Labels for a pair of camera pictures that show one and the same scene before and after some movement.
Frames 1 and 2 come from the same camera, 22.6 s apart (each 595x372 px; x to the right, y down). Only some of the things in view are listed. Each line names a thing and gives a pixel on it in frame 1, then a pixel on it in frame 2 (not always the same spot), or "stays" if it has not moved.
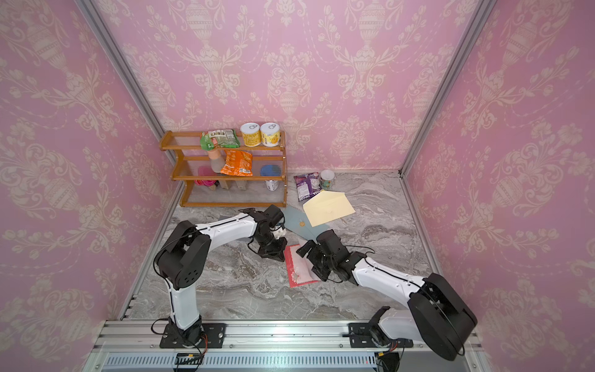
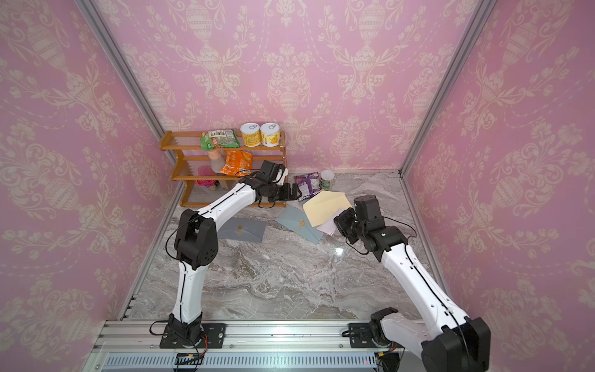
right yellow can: x=270 y=134 stays
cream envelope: x=328 y=206 stays
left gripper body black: x=272 y=246 -> x=281 y=192
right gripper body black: x=322 y=266 -> x=350 y=226
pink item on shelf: x=206 y=170 stays
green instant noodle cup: x=327 y=179 stays
